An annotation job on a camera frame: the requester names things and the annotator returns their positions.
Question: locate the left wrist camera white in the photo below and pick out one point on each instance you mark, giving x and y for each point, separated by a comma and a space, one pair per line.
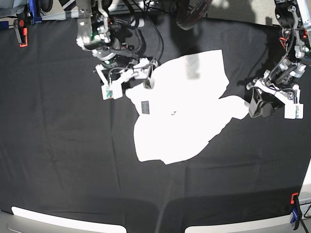
294, 111

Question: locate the blue clamp far left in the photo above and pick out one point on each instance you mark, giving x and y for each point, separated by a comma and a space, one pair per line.
34, 11

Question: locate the red blue clamp near right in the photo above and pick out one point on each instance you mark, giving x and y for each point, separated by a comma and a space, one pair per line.
296, 211

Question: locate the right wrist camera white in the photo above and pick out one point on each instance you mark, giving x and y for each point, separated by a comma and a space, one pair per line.
113, 91

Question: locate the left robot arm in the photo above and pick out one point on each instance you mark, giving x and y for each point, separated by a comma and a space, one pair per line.
295, 21

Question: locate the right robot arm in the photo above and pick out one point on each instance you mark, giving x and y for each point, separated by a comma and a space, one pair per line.
118, 43

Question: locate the red black clamp far left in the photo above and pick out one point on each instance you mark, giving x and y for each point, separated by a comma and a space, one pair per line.
21, 32

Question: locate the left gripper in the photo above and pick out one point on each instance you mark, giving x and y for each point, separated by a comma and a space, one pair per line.
267, 97

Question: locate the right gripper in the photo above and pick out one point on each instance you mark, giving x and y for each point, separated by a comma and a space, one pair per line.
140, 71

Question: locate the black table cloth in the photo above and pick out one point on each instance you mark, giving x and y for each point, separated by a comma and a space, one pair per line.
66, 152

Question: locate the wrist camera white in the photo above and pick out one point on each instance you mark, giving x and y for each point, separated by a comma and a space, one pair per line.
113, 91
294, 111

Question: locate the white printed t-shirt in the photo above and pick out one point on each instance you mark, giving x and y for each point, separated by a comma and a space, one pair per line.
185, 109

